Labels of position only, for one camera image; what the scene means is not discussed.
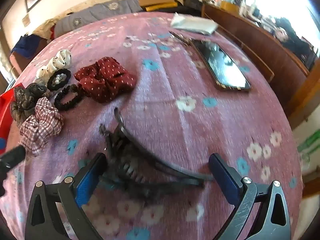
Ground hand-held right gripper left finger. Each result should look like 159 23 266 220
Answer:
25 152 108 240

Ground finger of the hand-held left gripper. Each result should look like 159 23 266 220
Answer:
0 146 27 197

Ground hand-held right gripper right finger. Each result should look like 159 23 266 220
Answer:
209 153 292 240

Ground plaid scrunchie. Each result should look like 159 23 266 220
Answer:
19 97 64 156

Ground red box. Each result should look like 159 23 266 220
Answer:
0 86 16 153

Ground brown scrunchie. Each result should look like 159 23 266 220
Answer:
9 82 53 128

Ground dark headband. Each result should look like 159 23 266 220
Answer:
113 107 215 188

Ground plain black hair tie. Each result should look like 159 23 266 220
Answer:
54 84 84 111

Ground black hair tie with bead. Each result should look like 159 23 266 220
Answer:
47 68 72 91

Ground white dotted scrunchie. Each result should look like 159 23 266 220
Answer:
35 49 73 81

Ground red dotted scrunchie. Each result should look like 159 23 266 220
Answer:
74 57 138 104

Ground pink flowered bedsheet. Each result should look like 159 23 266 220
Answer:
0 11 304 240

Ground pink armchair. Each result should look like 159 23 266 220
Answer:
9 51 34 73

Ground black smartphone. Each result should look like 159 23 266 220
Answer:
191 39 251 92

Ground blue cloth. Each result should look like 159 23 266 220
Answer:
11 33 48 56

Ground beige cloth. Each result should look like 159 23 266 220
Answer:
32 18 57 40

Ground wooden cabinet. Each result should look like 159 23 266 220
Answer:
201 3 320 130

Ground dark thin hair clip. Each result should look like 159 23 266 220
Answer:
168 30 193 46

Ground white packet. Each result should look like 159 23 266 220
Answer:
170 12 218 36

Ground grey checked quilt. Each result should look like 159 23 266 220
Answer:
53 0 145 38

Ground yellow cloth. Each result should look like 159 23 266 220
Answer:
145 2 178 12

